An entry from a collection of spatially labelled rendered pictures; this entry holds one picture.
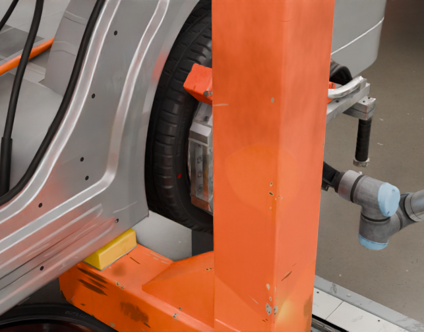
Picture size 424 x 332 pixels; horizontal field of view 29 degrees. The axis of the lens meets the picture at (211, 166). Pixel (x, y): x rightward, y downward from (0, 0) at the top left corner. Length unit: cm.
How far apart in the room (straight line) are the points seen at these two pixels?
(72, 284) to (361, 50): 130
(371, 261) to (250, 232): 166
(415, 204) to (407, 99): 199
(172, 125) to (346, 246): 140
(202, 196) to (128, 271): 28
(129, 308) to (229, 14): 88
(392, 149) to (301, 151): 246
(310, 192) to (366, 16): 130
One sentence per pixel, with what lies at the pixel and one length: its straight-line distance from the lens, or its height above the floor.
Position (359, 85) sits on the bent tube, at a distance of 227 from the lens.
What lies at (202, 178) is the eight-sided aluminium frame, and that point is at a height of 81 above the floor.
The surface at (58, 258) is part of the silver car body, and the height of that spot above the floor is 80.
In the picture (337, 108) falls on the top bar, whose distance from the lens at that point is 218.
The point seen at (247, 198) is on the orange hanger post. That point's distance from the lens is 160.
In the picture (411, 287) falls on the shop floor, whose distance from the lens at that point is 316.
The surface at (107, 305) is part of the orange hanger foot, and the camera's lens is 212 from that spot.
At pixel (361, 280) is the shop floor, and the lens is 316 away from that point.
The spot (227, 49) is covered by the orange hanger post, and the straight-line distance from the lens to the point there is 148.
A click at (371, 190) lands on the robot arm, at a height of 65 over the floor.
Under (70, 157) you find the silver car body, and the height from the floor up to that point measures 102.
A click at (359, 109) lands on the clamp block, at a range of 229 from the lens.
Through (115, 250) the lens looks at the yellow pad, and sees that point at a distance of 210.
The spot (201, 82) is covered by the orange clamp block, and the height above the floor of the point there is 110.
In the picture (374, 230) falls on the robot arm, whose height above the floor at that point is 53.
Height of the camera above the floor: 197
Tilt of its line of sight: 31 degrees down
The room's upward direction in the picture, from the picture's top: straight up
